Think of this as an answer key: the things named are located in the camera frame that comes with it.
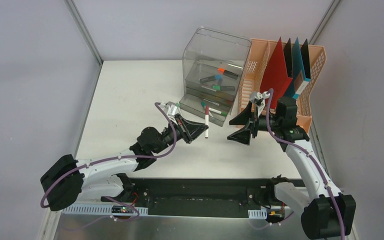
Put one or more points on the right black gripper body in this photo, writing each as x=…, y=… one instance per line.
x=274, y=121

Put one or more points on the orange highlighter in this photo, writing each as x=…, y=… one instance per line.
x=228, y=73

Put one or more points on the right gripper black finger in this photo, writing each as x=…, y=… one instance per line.
x=243, y=135
x=245, y=117

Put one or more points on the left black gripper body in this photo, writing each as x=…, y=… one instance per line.
x=182, y=129

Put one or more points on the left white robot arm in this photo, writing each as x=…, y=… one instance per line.
x=69, y=180

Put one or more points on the brown marker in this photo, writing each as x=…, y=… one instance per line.
x=207, y=118

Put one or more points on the teal notebook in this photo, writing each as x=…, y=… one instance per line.
x=301, y=69

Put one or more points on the peach file organizer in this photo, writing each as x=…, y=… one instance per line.
x=258, y=57

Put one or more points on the blue black marker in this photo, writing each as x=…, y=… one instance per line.
x=212, y=78

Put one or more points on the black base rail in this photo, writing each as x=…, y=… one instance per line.
x=212, y=198

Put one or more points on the red folder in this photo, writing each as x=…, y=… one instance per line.
x=278, y=73

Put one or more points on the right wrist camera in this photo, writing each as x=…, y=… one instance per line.
x=259, y=100

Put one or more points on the green highlighter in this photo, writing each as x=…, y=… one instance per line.
x=223, y=88

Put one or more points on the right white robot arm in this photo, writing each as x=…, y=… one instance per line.
x=324, y=211

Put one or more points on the clear grey drawer box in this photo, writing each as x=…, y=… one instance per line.
x=208, y=50

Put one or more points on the dark green cap marker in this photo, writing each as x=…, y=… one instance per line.
x=217, y=111

